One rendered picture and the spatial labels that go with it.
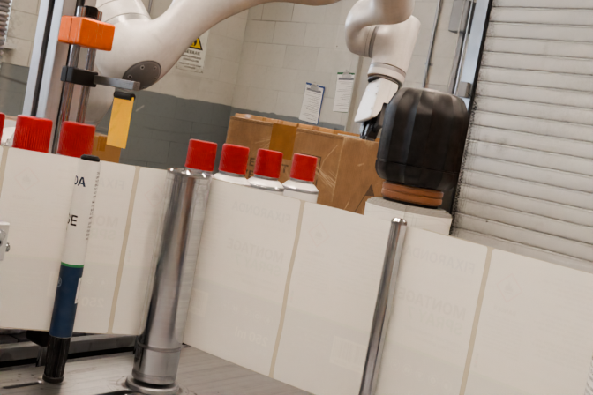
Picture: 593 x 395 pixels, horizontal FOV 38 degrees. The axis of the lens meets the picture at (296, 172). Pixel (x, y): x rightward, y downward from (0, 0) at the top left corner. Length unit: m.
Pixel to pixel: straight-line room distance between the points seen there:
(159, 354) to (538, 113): 5.01
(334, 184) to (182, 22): 0.38
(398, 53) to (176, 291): 1.29
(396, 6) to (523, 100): 3.97
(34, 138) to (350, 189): 0.82
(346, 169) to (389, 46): 0.49
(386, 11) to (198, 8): 0.47
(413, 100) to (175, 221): 0.26
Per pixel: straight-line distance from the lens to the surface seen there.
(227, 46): 7.81
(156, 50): 1.46
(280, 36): 7.55
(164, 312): 0.73
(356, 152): 1.55
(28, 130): 0.84
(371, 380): 0.65
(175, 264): 0.72
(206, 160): 0.99
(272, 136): 1.55
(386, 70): 1.92
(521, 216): 5.62
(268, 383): 0.82
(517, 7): 5.90
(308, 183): 1.15
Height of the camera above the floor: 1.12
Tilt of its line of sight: 3 degrees down
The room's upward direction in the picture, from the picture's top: 10 degrees clockwise
